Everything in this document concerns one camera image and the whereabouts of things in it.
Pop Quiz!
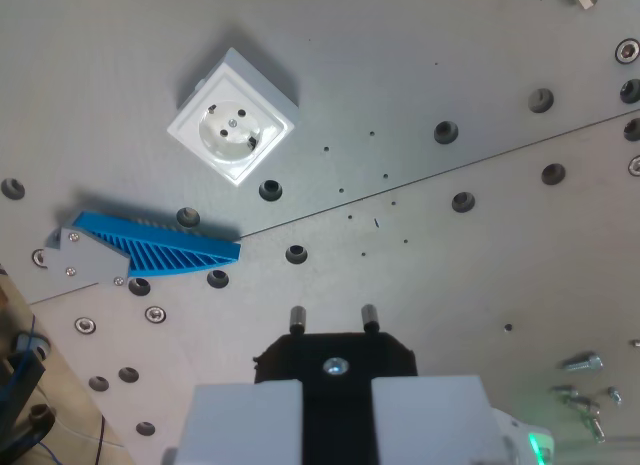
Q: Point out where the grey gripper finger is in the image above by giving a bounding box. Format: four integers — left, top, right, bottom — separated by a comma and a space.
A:
160, 381, 305, 465
371, 374, 517, 465

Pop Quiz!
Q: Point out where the black two-pin plug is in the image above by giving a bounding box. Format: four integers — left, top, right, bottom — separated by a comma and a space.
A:
252, 303, 419, 465

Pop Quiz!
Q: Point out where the large silver hex bolt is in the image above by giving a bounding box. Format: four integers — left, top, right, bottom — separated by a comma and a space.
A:
561, 352, 604, 374

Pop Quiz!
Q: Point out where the blue ribbed wedge part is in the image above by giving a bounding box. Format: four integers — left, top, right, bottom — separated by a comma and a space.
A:
73, 210, 243, 279

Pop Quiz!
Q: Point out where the black flat bar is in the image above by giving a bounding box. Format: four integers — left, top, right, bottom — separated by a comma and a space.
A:
0, 349, 47, 439

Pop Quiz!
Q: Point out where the thin black cable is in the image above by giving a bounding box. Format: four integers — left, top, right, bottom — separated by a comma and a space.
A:
92, 413, 107, 465

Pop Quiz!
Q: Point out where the thin blue cable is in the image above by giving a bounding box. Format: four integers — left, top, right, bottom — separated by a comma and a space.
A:
0, 312, 56, 465

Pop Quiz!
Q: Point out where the grey mounting bracket with screws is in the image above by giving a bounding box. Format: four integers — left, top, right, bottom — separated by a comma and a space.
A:
44, 226, 133, 288

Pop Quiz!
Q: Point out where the white wall socket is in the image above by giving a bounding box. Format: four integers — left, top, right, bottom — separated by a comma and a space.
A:
166, 47, 301, 189

